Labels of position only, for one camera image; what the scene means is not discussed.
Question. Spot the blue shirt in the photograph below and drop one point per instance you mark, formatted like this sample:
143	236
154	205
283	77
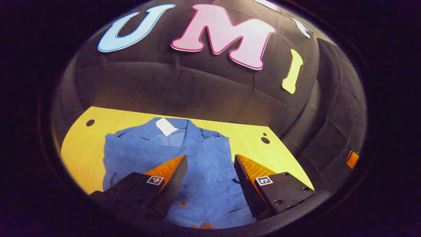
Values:
204	154

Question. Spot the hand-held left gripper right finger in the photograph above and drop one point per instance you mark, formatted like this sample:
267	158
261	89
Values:
246	191

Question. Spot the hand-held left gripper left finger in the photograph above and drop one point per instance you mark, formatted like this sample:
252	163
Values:
172	191

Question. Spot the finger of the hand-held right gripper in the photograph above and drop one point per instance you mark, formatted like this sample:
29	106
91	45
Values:
352	159

